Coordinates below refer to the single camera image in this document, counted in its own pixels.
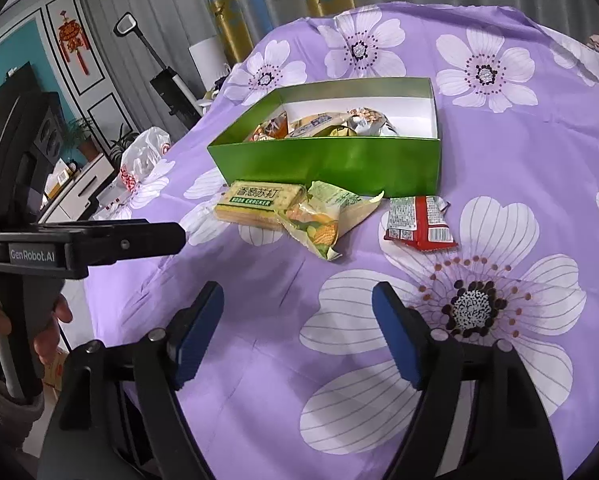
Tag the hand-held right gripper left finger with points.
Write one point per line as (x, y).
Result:
(199, 332)

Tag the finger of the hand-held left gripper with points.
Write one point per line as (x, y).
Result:
(139, 242)

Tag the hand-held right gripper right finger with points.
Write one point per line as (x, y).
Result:
(397, 335)

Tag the green cardboard box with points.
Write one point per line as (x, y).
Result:
(329, 165)

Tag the gold foil snack packet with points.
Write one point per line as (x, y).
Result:
(369, 120)

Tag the person's left hand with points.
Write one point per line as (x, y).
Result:
(47, 340)

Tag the white low cabinet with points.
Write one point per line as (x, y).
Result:
(74, 185)

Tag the potted plant in clay pot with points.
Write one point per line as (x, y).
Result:
(82, 137)

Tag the white plastic bag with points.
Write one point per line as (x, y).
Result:
(142, 155)

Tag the green potted plant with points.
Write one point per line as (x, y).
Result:
(122, 140)

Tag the red snack packet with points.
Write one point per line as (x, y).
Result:
(419, 222)

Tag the yellow cracker packet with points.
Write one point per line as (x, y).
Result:
(259, 205)

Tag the green corn snack packet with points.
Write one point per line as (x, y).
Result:
(324, 220)

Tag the yellow cardboard box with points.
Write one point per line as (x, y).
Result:
(54, 367)

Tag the black stick vacuum cleaner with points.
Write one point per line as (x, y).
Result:
(169, 87)

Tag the orange snack packet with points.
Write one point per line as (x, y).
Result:
(269, 130)

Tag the white box-shaped appliance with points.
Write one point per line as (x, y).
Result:
(207, 60)

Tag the grey curtain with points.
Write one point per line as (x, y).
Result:
(144, 10)

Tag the purple floral bedsheet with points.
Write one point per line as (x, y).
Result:
(504, 160)

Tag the blue-labelled cracker packet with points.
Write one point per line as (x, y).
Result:
(314, 125)

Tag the red knot wall ornament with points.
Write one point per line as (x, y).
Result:
(72, 42)

